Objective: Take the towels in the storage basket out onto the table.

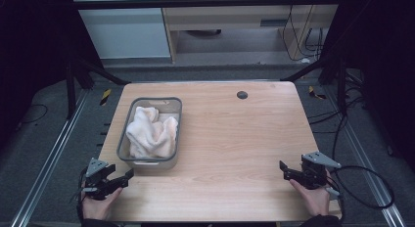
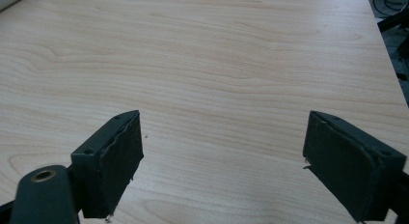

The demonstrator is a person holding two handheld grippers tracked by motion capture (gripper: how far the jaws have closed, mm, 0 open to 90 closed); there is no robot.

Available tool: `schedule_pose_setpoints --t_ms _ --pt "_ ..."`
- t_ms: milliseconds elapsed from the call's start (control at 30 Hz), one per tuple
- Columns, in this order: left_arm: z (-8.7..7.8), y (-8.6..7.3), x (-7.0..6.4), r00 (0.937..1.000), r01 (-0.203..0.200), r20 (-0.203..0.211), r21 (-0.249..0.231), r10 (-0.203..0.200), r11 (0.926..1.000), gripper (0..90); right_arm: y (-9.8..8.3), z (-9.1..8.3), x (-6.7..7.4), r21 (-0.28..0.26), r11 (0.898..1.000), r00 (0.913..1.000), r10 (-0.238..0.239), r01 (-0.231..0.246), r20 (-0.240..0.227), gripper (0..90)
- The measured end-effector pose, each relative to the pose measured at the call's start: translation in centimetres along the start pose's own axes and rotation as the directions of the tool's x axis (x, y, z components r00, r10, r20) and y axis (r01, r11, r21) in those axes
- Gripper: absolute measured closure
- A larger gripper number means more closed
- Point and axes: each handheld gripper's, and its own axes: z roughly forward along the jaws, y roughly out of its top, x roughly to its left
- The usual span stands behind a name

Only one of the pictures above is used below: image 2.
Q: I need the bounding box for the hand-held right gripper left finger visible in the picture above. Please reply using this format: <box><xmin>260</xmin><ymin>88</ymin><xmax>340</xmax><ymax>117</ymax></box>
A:
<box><xmin>70</xmin><ymin>109</ymin><xmax>145</xmax><ymax>219</ymax></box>

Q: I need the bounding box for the black metal stand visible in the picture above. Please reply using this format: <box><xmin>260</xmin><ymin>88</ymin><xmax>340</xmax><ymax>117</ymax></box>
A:
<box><xmin>377</xmin><ymin>8</ymin><xmax>409</xmax><ymax>82</ymax></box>

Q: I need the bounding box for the black cable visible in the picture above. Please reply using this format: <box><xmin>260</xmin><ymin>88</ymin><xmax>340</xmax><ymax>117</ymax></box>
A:
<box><xmin>368</xmin><ymin>0</ymin><xmax>409</xmax><ymax>17</ymax></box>

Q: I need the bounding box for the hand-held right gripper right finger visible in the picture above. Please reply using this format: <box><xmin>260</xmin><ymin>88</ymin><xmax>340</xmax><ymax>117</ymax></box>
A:
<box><xmin>302</xmin><ymin>110</ymin><xmax>408</xmax><ymax>223</ymax></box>

